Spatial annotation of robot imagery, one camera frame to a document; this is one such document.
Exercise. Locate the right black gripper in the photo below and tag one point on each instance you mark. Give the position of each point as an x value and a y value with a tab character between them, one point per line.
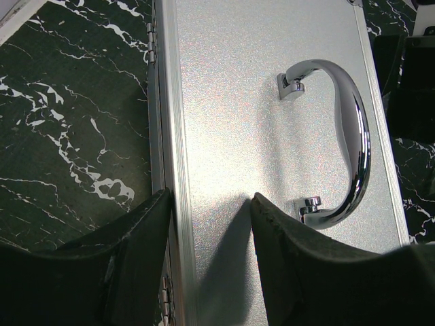
405	71

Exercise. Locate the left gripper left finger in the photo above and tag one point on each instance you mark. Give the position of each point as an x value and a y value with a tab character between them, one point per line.
110	276

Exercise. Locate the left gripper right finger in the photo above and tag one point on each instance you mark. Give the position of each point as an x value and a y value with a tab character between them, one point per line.
308	278

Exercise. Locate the grey metal medicine case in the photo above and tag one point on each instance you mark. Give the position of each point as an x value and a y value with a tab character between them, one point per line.
220	134

